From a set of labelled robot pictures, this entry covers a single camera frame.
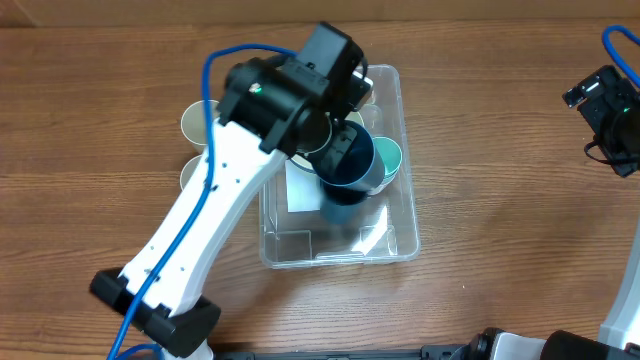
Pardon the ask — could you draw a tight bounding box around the cream bowl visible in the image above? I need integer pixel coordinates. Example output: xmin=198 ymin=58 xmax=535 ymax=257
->
xmin=290 ymin=112 xmax=364 ymax=174

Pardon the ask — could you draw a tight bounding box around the dark blue tall cup front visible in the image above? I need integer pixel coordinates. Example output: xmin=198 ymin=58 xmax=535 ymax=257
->
xmin=307 ymin=120 xmax=385 ymax=193

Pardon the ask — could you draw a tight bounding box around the dark blue tall cup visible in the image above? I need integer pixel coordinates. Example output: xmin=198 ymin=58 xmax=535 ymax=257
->
xmin=307 ymin=120 xmax=385 ymax=193
xmin=320 ymin=192 xmax=368 ymax=225

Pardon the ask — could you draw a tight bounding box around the mint green small cup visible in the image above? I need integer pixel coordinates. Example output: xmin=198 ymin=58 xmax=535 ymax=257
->
xmin=373 ymin=136 xmax=403 ymax=179

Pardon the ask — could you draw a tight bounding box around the beige tall cup front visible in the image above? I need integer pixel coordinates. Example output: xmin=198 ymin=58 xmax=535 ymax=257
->
xmin=179 ymin=155 xmax=201 ymax=189

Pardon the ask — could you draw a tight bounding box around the beige tall cup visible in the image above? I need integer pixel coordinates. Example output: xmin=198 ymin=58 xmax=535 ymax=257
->
xmin=180 ymin=100 xmax=207 ymax=154
xmin=179 ymin=155 xmax=201 ymax=189

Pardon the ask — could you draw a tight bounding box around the pink small cup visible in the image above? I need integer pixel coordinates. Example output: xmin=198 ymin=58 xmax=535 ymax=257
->
xmin=368 ymin=177 xmax=394 ymax=196

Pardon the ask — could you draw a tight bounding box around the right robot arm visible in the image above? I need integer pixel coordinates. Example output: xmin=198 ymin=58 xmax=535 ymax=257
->
xmin=540 ymin=65 xmax=639 ymax=359

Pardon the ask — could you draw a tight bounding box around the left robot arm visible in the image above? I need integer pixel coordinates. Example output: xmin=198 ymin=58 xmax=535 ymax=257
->
xmin=90 ymin=22 xmax=372 ymax=359

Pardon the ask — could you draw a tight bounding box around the white label in bin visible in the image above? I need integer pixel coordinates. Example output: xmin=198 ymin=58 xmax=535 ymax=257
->
xmin=285 ymin=161 xmax=323 ymax=213

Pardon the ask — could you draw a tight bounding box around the clear plastic storage bin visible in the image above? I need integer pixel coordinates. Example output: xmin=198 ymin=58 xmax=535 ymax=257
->
xmin=259 ymin=65 xmax=421 ymax=269

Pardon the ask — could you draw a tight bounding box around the black rail at table edge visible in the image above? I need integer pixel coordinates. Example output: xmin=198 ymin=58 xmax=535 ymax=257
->
xmin=199 ymin=327 xmax=549 ymax=360

